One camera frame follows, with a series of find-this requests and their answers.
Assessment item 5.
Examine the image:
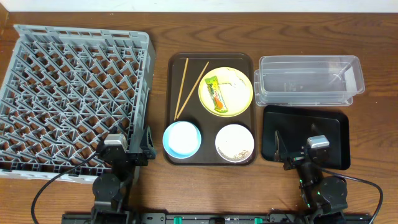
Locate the dark brown serving tray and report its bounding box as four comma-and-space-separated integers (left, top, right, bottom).
165, 53, 256, 166

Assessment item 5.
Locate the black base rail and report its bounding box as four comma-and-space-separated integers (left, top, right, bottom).
61, 213, 371, 224

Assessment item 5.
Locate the green snack wrapper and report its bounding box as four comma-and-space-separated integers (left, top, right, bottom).
205, 76, 228, 113

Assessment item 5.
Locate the white bowl with food scraps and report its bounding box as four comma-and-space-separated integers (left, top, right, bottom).
215, 124, 255, 163

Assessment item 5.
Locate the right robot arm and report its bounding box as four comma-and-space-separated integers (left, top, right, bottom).
274, 131, 348, 223

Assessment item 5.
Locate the clear plastic waste bin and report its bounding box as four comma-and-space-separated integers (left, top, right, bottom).
253, 55, 365, 106

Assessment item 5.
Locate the black rectangular tray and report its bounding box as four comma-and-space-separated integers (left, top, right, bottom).
261, 105, 351, 170

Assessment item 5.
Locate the grey plastic dish rack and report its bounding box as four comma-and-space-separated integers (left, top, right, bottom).
1, 24, 155, 184

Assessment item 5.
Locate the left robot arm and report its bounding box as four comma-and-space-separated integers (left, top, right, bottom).
91, 126, 156, 224

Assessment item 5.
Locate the yellow round plate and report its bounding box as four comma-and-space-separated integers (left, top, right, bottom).
198, 67, 253, 118

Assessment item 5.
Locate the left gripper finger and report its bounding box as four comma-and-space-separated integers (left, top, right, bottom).
129, 128, 144, 153
140, 126, 156, 159

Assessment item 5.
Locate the wooden chopstick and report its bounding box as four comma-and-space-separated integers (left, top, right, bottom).
175, 61, 210, 120
174, 58, 189, 121

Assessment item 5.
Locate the white tissue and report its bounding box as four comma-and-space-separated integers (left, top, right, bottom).
220, 68, 246, 88

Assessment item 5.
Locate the light blue bowl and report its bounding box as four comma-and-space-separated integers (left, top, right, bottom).
162, 120, 202, 160

